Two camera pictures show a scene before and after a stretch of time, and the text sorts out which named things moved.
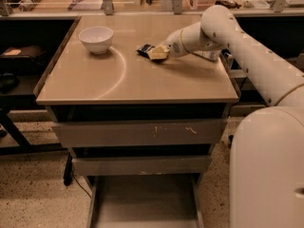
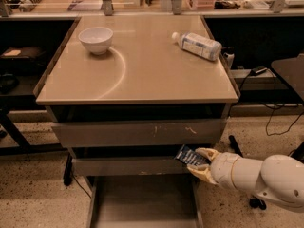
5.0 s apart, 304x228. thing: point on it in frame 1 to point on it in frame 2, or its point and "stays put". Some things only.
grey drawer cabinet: [141, 130] stays put
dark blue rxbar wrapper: [143, 49] to [190, 156]
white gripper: [174, 45] to [222, 169]
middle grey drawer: [142, 165] stays put
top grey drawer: [141, 133] stays put
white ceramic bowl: [97, 39] stays put
